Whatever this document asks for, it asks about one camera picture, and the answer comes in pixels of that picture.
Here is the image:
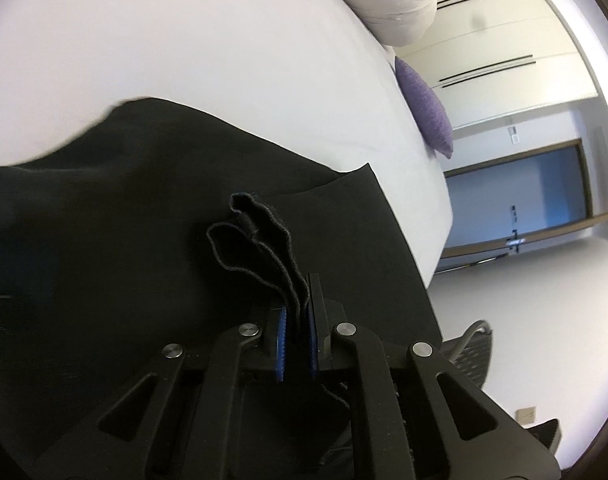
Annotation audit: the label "white wardrobe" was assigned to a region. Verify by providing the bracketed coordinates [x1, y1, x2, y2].
[399, 0, 600, 131]

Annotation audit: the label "rolled white duvet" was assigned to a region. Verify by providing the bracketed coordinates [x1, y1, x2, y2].
[304, 0, 437, 47]

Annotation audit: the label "black mesh chair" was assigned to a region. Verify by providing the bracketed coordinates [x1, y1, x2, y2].
[439, 320, 560, 456]

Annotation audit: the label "purple cushion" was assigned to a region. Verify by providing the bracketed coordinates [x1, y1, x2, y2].
[395, 56, 455, 160]

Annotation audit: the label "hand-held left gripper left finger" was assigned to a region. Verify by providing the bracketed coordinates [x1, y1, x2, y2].
[34, 305, 289, 480]

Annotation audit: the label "bed with white sheet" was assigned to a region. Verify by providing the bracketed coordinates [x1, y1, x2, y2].
[0, 0, 452, 291]

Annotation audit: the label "black pants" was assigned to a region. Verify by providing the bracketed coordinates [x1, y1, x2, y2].
[0, 96, 447, 480]

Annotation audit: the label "grey door with wooden frame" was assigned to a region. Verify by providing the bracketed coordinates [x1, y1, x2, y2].
[443, 139, 592, 256]

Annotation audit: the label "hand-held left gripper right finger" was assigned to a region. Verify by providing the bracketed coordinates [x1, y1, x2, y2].
[308, 273, 562, 480]

